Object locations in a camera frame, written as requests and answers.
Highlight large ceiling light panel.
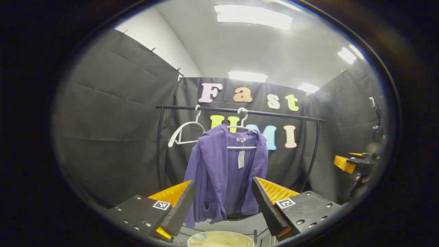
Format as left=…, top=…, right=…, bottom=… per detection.
left=214, top=4, right=293, bottom=30

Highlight black backdrop cloth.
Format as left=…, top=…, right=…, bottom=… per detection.
left=55, top=29, right=386, bottom=210

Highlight camera on black stand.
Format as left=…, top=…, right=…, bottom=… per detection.
left=369, top=97, right=385, bottom=143

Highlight beige laundry hamper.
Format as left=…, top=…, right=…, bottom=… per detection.
left=187, top=231, right=255, bottom=247

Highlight black metal clothes rack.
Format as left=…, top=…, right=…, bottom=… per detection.
left=155, top=105, right=326, bottom=245

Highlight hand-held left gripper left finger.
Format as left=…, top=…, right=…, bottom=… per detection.
left=105, top=180, right=197, bottom=244

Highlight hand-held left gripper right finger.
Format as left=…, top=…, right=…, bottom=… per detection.
left=251, top=177, right=344, bottom=242

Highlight purple knit cardigan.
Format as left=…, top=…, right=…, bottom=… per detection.
left=183, top=124, right=269, bottom=224

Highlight white plastic hanger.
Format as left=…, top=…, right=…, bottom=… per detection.
left=168, top=105, right=206, bottom=148
left=225, top=107, right=259, bottom=150

